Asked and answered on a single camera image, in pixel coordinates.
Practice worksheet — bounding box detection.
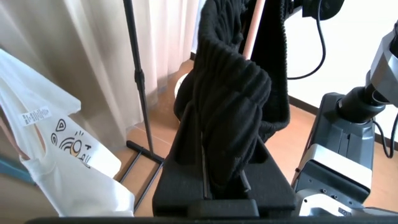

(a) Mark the window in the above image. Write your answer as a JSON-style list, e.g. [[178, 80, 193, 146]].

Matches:
[[0, 154, 35, 185]]

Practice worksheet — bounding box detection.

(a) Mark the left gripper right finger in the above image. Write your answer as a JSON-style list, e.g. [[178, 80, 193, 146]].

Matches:
[[239, 136, 297, 218]]

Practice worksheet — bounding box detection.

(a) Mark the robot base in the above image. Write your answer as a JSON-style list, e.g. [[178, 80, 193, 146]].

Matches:
[[291, 91, 398, 218]]

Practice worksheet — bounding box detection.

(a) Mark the white laundry basket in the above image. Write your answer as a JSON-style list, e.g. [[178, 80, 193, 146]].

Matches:
[[173, 72, 189, 98]]

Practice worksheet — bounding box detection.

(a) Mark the black clothes rack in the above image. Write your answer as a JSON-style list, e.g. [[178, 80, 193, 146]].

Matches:
[[119, 0, 165, 213]]

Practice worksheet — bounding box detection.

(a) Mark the beige curtain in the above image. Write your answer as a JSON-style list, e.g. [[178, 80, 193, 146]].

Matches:
[[0, 174, 60, 224], [0, 0, 200, 151]]

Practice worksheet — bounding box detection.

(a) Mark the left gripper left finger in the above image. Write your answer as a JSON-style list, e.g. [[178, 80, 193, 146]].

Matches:
[[152, 101, 210, 218]]

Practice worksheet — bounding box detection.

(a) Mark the white printed t-shirt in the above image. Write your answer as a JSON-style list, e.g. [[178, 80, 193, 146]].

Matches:
[[0, 48, 136, 218]]

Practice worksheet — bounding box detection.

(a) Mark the black cable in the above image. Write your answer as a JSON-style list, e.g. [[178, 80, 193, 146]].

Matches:
[[372, 113, 398, 159], [285, 0, 327, 81]]

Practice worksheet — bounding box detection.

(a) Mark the black garment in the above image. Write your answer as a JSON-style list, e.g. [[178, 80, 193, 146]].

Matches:
[[173, 0, 292, 191]]

